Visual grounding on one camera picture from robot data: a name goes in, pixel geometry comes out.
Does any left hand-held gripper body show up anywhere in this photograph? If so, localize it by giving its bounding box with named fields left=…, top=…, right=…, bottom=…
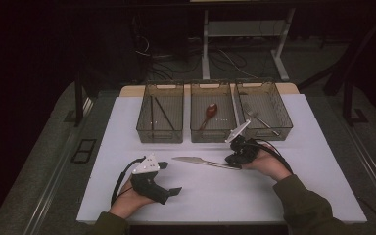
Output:
left=130, top=153, right=172, bottom=206

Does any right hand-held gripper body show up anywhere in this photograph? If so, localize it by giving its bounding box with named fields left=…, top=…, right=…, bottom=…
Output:
left=224, top=118, right=261, bottom=165

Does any steel table knife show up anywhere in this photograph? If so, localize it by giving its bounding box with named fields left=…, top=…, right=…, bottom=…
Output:
left=171, top=156, right=243, bottom=171

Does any steel fork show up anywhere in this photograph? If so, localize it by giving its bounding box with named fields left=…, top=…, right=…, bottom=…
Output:
left=243, top=103, right=280, bottom=137

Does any smoky clear plastic bin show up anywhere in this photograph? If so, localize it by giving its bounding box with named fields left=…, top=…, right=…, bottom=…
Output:
left=233, top=79, right=294, bottom=143
left=189, top=81, right=238, bottom=144
left=136, top=81, right=185, bottom=144

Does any brown wooden spoon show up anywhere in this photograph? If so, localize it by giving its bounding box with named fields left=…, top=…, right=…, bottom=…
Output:
left=199, top=103, right=219, bottom=132

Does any person's right hand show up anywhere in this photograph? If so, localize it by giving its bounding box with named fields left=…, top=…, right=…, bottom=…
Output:
left=241, top=144, right=292, bottom=182

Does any person's left hand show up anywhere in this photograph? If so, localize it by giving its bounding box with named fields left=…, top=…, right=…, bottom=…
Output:
left=108, top=179, right=157, bottom=220

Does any black metal stand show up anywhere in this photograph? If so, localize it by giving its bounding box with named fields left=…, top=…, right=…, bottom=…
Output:
left=342, top=77, right=370, bottom=127

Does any white metal stand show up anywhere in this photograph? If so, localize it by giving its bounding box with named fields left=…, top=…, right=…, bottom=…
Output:
left=201, top=8, right=297, bottom=82

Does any left hand-held gripper black cable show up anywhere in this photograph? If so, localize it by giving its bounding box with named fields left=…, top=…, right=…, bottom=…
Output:
left=110, top=156, right=147, bottom=207

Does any hand-held gripper black cable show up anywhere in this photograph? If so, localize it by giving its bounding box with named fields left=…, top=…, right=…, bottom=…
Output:
left=251, top=138, right=294, bottom=174
left=110, top=156, right=147, bottom=207

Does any right hand-held gripper black cable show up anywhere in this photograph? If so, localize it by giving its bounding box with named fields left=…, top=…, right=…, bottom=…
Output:
left=251, top=138, right=294, bottom=174

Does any tangle of floor cables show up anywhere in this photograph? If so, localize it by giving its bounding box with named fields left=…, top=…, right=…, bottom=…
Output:
left=133, top=34, right=265, bottom=81

